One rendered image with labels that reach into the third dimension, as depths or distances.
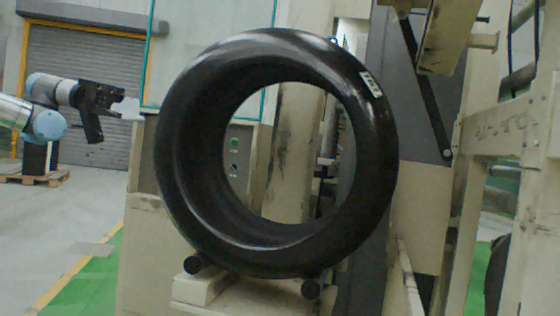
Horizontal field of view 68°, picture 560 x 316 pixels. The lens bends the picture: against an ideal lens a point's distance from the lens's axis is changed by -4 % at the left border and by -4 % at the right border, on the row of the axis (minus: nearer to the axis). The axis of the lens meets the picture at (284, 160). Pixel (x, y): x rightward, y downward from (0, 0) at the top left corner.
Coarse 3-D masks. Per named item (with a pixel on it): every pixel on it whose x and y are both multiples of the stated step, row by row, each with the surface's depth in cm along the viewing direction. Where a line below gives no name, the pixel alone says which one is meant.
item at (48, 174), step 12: (24, 144) 637; (36, 144) 635; (48, 144) 686; (24, 156) 636; (36, 156) 638; (48, 156) 689; (24, 168) 636; (36, 168) 640; (48, 168) 694; (0, 180) 622; (12, 180) 654; (24, 180) 632; (36, 180) 674; (48, 180) 642; (60, 180) 695
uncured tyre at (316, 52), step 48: (240, 48) 92; (288, 48) 90; (336, 48) 91; (192, 96) 94; (240, 96) 121; (336, 96) 115; (384, 96) 91; (192, 144) 120; (384, 144) 87; (192, 192) 116; (384, 192) 89; (192, 240) 97; (240, 240) 117; (288, 240) 118; (336, 240) 89
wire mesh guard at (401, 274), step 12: (396, 240) 111; (396, 252) 115; (396, 264) 109; (408, 264) 86; (396, 276) 104; (408, 276) 78; (396, 288) 101; (408, 288) 71; (384, 300) 127; (396, 300) 95; (408, 300) 67; (384, 312) 125; (396, 312) 89; (408, 312) 71; (420, 312) 60
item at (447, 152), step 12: (408, 24) 116; (408, 36) 116; (408, 48) 116; (420, 84) 116; (432, 96) 115; (432, 108) 115; (432, 120) 115; (444, 132) 115; (444, 144) 115; (444, 156) 115
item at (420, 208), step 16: (400, 160) 135; (400, 176) 117; (416, 176) 116; (432, 176) 115; (448, 176) 114; (400, 192) 117; (416, 192) 116; (432, 192) 115; (448, 192) 114; (400, 208) 117; (416, 208) 116; (432, 208) 115; (448, 208) 115; (400, 224) 117; (416, 224) 116; (432, 224) 116; (416, 240) 117; (432, 240) 116; (416, 256) 117; (432, 256) 116; (416, 272) 117; (432, 272) 116
